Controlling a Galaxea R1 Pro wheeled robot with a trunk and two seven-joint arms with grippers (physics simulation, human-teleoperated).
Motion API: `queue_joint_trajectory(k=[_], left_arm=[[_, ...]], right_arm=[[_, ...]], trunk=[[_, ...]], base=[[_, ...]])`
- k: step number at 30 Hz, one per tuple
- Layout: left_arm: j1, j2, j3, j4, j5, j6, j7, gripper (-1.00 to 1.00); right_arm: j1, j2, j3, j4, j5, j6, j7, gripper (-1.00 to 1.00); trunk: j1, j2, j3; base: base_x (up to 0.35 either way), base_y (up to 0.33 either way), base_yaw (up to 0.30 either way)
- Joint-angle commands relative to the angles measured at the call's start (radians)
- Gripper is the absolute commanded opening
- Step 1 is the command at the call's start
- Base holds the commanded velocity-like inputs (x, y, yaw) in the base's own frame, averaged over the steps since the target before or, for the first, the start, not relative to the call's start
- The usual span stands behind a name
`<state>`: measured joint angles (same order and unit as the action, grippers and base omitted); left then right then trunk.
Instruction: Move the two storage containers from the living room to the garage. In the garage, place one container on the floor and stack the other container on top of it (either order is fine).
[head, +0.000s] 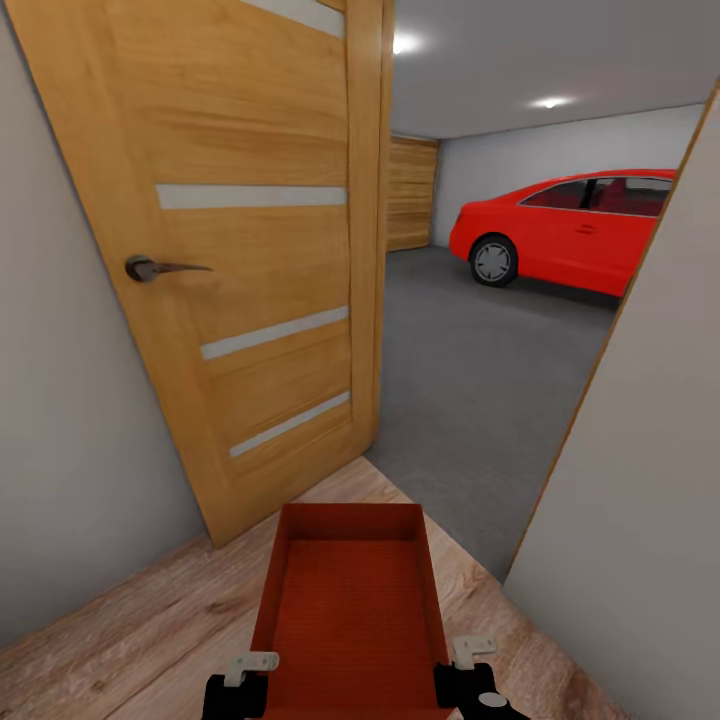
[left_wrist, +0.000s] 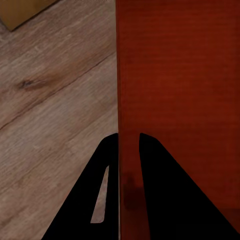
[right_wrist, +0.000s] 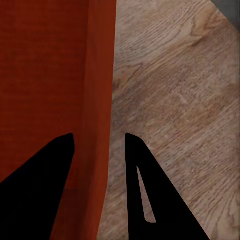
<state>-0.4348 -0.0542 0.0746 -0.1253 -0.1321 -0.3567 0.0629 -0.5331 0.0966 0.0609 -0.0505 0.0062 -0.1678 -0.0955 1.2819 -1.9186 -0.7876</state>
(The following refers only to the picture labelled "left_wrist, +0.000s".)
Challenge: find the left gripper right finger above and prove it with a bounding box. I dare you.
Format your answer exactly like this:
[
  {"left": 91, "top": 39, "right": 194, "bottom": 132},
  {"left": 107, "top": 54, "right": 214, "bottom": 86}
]
[{"left": 139, "top": 133, "right": 240, "bottom": 240}]

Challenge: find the storage box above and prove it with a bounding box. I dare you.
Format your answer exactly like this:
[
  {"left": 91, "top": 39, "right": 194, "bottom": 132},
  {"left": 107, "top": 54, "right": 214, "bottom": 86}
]
[{"left": 115, "top": 0, "right": 240, "bottom": 240}]

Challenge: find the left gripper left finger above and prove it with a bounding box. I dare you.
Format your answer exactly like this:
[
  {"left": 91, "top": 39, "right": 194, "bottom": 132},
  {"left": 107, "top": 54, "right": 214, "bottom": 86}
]
[{"left": 41, "top": 133, "right": 119, "bottom": 240}]

